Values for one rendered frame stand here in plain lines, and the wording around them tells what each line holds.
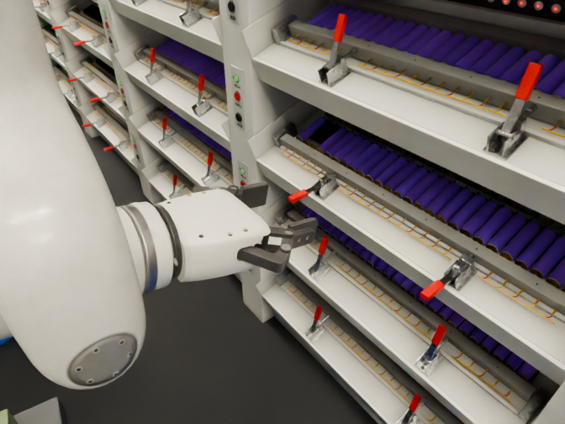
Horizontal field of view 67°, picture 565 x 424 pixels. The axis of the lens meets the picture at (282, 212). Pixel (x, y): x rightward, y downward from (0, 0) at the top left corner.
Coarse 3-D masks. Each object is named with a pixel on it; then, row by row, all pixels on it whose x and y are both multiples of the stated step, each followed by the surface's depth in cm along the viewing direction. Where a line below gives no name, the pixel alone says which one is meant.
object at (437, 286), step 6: (456, 270) 56; (444, 276) 56; (450, 276) 56; (456, 276) 56; (438, 282) 54; (444, 282) 55; (426, 288) 54; (432, 288) 54; (438, 288) 54; (420, 294) 53; (426, 294) 53; (432, 294) 53; (426, 300) 53
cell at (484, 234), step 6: (498, 210) 61; (504, 210) 60; (498, 216) 60; (504, 216) 60; (510, 216) 60; (492, 222) 59; (498, 222) 59; (504, 222) 60; (486, 228) 59; (492, 228) 59; (498, 228) 59; (480, 234) 59; (486, 234) 59; (492, 234) 59; (486, 240) 59
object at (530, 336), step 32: (288, 128) 84; (256, 160) 85; (288, 160) 82; (288, 192) 83; (480, 192) 66; (352, 224) 69; (384, 224) 67; (544, 224) 59; (384, 256) 66; (416, 256) 62; (448, 256) 60; (448, 288) 57; (480, 288) 56; (480, 320) 55; (512, 320) 53; (544, 320) 51; (544, 352) 49
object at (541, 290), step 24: (288, 144) 82; (312, 168) 78; (336, 168) 74; (360, 192) 71; (384, 192) 68; (384, 216) 67; (408, 216) 64; (456, 240) 59; (480, 264) 57; (504, 264) 55; (528, 288) 53; (552, 288) 51; (552, 312) 51
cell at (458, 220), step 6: (474, 198) 63; (480, 198) 63; (468, 204) 62; (474, 204) 62; (480, 204) 62; (462, 210) 62; (468, 210) 62; (474, 210) 62; (456, 216) 62; (462, 216) 61; (468, 216) 62; (456, 222) 61; (462, 222) 61
